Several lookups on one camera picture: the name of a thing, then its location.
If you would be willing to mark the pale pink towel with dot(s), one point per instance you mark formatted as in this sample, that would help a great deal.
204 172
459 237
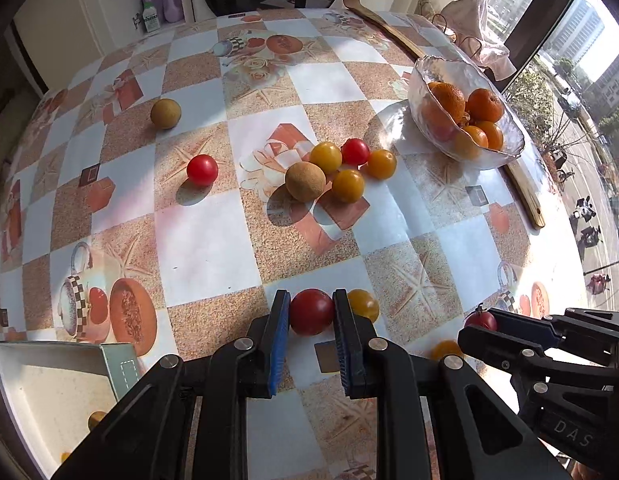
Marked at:
477 20

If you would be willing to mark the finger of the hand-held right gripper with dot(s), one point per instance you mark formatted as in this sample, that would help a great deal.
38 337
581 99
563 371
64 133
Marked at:
522 325
494 347

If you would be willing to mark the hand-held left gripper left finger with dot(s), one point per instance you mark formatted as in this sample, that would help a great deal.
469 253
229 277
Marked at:
280 340

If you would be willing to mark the white cabinet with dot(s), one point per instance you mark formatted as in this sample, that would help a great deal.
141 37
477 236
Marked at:
54 25

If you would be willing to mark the clear glass bowl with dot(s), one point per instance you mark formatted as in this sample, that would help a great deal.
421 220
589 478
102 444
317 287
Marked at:
419 90

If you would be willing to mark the wooden back scratcher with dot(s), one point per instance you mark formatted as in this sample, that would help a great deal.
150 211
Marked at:
527 200

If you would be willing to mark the orange mandarin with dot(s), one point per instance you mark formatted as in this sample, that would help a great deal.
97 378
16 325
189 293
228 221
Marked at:
447 100
485 105
470 142
493 136

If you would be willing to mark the white tray with grey rim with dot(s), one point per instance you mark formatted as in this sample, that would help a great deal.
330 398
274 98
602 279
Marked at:
39 400

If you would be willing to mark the black window frame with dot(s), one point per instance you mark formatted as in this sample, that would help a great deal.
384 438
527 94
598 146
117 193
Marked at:
537 25

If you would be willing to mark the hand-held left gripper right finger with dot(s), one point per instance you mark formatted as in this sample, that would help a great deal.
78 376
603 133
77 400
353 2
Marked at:
343 340

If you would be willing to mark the red cherry tomato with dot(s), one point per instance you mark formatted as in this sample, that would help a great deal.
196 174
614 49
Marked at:
311 311
202 170
479 321
356 151

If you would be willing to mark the brown longan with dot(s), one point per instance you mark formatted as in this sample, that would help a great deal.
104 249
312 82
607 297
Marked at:
305 180
166 113

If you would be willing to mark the checkered printed tablecloth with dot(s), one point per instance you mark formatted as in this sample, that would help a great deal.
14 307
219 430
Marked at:
204 260

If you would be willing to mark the white bottle with green label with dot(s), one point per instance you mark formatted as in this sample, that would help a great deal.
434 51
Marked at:
150 17

